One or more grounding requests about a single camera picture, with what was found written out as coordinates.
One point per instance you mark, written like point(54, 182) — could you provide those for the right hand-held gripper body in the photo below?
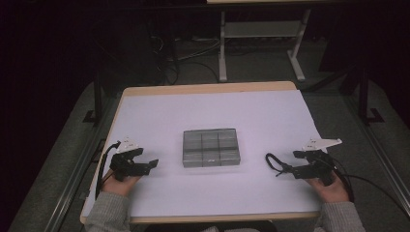
point(320, 166)

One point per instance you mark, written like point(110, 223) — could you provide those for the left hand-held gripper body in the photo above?
point(122, 166)

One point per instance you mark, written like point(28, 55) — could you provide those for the clear plastic compartment box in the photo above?
point(211, 148)

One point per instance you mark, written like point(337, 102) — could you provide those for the person's left hand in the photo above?
point(121, 187)

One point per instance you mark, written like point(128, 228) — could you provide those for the person's right hand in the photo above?
point(335, 193)

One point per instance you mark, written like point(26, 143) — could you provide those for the black metal stand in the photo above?
point(97, 96)
point(363, 93)

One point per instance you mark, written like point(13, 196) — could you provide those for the white paper sheet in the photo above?
point(225, 106)

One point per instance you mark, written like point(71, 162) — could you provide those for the metal floor rail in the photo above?
point(383, 154)
point(69, 190)

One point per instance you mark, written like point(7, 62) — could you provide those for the white metal desk frame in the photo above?
point(222, 48)

